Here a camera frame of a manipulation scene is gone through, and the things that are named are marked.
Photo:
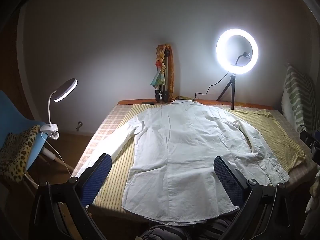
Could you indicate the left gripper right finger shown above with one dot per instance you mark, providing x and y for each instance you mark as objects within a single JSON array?
[{"x": 240, "y": 190}]

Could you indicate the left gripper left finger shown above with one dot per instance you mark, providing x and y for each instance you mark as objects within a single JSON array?
[{"x": 91, "y": 180}]

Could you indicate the white long-sleeved shirt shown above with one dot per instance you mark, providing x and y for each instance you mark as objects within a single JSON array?
[{"x": 172, "y": 179}]

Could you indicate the yellow striped bed sheet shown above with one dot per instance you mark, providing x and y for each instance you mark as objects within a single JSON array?
[{"x": 277, "y": 132}]

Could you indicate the green white patterned pillow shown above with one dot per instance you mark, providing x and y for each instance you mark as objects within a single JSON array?
[{"x": 298, "y": 102}]

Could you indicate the pink checked blanket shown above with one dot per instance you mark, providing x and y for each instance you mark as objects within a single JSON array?
[{"x": 118, "y": 116}]

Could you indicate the leopard print cushion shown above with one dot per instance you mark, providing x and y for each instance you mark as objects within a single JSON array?
[{"x": 15, "y": 153}]

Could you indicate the blue plastic chair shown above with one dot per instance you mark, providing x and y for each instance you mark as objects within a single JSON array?
[{"x": 12, "y": 121}]

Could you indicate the colourful patterned cloth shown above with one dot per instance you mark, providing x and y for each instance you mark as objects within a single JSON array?
[{"x": 170, "y": 76}]

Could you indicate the white ring light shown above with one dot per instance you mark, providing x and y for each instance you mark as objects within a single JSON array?
[{"x": 237, "y": 51}]

